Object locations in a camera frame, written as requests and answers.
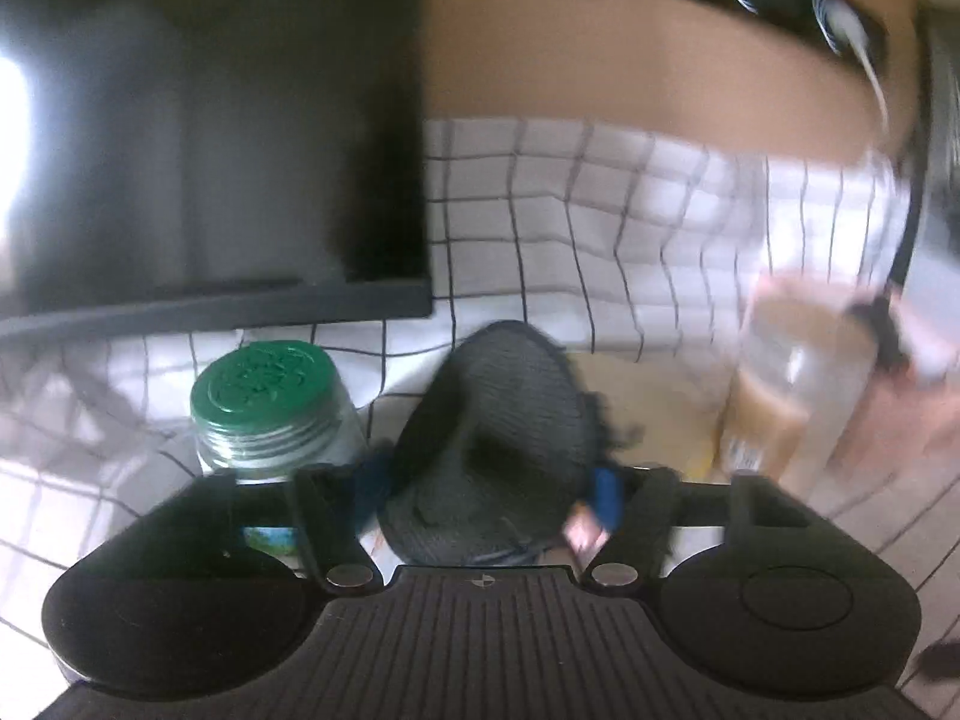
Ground white cable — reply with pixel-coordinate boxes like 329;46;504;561
823;0;895;137

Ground black knit cloth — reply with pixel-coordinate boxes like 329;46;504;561
377;320;615;567

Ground clear jar tan lid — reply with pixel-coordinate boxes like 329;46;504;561
716;278;878;497

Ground pink storage box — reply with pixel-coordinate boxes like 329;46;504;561
748;271;960;519

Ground green lid glass jar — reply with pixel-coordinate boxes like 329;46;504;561
190;340;370;488

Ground white checkered tablecloth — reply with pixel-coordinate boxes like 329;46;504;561
2;119;907;718

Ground black monitor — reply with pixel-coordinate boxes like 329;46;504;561
2;0;432;346

